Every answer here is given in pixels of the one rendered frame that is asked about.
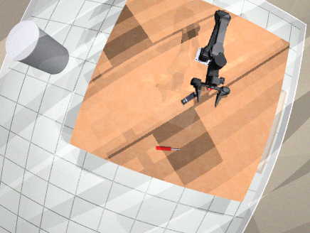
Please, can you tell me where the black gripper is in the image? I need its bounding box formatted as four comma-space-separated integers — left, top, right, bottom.
190, 70, 230, 107

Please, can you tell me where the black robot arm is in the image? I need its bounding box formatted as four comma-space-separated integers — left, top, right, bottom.
199, 9, 231, 86

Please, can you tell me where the red screwdriver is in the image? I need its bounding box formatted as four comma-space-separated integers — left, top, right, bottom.
156, 146, 180, 151

